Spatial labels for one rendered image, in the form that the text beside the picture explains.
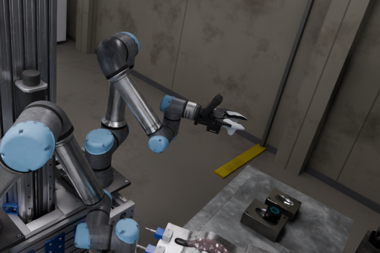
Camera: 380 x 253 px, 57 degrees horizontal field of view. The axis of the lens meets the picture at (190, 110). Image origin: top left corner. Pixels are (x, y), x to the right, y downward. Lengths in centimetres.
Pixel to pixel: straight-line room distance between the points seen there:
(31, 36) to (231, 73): 315
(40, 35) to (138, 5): 387
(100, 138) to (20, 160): 62
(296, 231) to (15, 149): 152
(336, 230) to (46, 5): 181
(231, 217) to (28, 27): 134
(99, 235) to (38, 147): 38
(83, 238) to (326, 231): 139
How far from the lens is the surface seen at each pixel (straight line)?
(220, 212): 197
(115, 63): 133
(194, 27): 447
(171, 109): 145
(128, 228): 116
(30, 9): 132
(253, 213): 193
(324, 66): 353
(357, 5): 341
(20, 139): 93
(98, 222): 120
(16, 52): 134
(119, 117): 158
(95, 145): 150
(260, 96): 407
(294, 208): 209
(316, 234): 210
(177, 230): 174
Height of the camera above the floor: 211
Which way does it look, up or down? 27 degrees down
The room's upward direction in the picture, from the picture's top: 12 degrees clockwise
